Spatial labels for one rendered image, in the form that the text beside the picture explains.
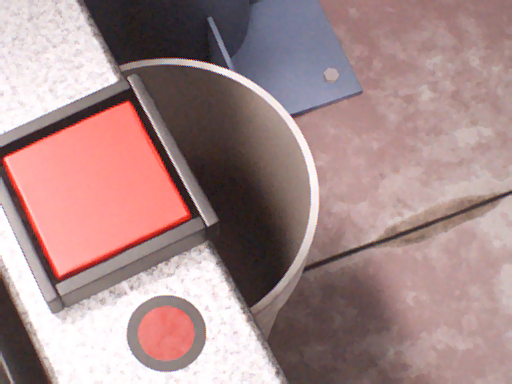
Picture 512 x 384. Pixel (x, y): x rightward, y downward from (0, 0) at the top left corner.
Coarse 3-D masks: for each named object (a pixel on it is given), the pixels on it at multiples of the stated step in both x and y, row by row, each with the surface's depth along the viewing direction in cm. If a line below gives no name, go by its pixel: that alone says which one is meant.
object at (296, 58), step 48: (96, 0) 138; (144, 0) 135; (192, 0) 132; (240, 0) 139; (288, 0) 155; (144, 48) 148; (192, 48) 143; (240, 48) 151; (288, 48) 151; (336, 48) 152; (288, 96) 148; (336, 96) 149
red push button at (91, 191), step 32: (64, 128) 44; (96, 128) 44; (128, 128) 44; (32, 160) 43; (64, 160) 43; (96, 160) 43; (128, 160) 43; (160, 160) 44; (32, 192) 43; (64, 192) 43; (96, 192) 43; (128, 192) 43; (160, 192) 43; (32, 224) 42; (64, 224) 42; (96, 224) 42; (128, 224) 42; (160, 224) 42; (64, 256) 42; (96, 256) 42
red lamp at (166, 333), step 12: (156, 312) 42; (168, 312) 42; (180, 312) 42; (144, 324) 42; (156, 324) 42; (168, 324) 42; (180, 324) 42; (192, 324) 42; (144, 336) 42; (156, 336) 42; (168, 336) 42; (180, 336) 42; (192, 336) 42; (144, 348) 42; (156, 348) 42; (168, 348) 42; (180, 348) 42
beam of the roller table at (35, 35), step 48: (0, 0) 48; (48, 0) 48; (0, 48) 47; (48, 48) 47; (96, 48) 47; (0, 96) 46; (48, 96) 46; (0, 240) 43; (144, 288) 43; (192, 288) 43; (48, 336) 42; (96, 336) 42; (240, 336) 42
